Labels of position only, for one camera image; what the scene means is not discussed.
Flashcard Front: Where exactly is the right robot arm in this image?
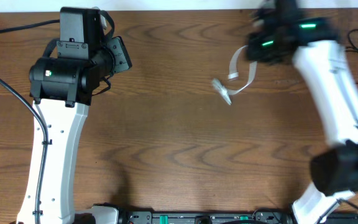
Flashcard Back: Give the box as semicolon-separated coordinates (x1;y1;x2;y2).
246;0;358;223

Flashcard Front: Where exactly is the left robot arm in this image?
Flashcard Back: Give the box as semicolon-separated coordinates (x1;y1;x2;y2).
16;36;132;223

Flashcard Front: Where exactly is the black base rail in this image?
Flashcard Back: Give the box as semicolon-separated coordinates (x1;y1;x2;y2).
116;210;358;224

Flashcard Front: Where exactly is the white usb cable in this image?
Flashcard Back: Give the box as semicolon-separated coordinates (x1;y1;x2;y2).
211;45;258;106

